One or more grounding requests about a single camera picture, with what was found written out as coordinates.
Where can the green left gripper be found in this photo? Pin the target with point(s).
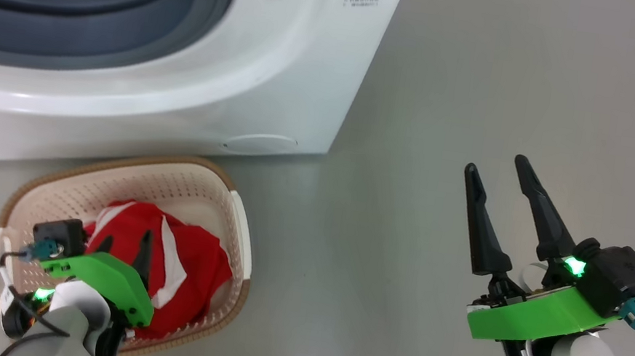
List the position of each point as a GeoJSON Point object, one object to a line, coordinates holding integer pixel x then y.
{"type": "Point", "coordinates": [110, 279]}

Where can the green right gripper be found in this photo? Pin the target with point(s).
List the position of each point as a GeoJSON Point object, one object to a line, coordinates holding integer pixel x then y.
{"type": "Point", "coordinates": [534, 317]}

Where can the red and white garment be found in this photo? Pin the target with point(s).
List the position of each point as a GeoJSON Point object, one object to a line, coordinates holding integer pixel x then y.
{"type": "Point", "coordinates": [192, 272]}

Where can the cream perforated laundry basket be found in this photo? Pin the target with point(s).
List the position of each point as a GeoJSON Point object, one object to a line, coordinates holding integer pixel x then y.
{"type": "Point", "coordinates": [179, 189]}

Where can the white front-load washing machine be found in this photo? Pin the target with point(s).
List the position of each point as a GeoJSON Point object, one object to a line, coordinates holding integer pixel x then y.
{"type": "Point", "coordinates": [213, 82]}

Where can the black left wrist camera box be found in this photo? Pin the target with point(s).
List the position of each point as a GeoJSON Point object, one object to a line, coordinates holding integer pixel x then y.
{"type": "Point", "coordinates": [61, 235]}

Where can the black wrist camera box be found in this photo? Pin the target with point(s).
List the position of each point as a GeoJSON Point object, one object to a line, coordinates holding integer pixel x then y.
{"type": "Point", "coordinates": [620, 279]}
{"type": "Point", "coordinates": [61, 235]}

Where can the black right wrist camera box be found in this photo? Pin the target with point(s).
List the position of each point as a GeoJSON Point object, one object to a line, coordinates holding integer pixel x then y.
{"type": "Point", "coordinates": [620, 279]}

